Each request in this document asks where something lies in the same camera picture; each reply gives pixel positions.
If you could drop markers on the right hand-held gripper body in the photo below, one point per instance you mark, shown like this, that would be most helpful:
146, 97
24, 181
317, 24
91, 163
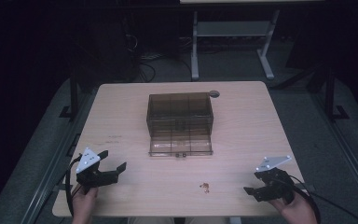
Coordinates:
276, 182

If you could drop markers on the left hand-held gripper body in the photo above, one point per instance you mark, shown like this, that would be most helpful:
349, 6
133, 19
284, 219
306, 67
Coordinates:
90, 174

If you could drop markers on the small gold earring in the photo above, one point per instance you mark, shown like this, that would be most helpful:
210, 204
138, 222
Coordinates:
204, 187

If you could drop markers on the brown transparent compartment box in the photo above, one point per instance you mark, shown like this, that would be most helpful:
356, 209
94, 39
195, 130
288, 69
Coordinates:
180, 123

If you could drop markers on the person's left hand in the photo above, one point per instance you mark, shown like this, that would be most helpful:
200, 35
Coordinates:
84, 202

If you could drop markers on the person's right hand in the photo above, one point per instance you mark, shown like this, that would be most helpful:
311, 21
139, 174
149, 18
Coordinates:
295, 210

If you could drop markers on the black metal stand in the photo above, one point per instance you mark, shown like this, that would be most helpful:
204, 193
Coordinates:
331, 93
73, 96

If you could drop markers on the grey round table grommet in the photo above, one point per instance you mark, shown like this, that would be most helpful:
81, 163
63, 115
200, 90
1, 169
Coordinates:
214, 93

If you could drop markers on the grey metal floor rail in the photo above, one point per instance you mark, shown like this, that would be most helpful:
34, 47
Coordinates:
348, 152
54, 161

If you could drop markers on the white metal desk frame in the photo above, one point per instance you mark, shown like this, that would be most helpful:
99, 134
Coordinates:
231, 29

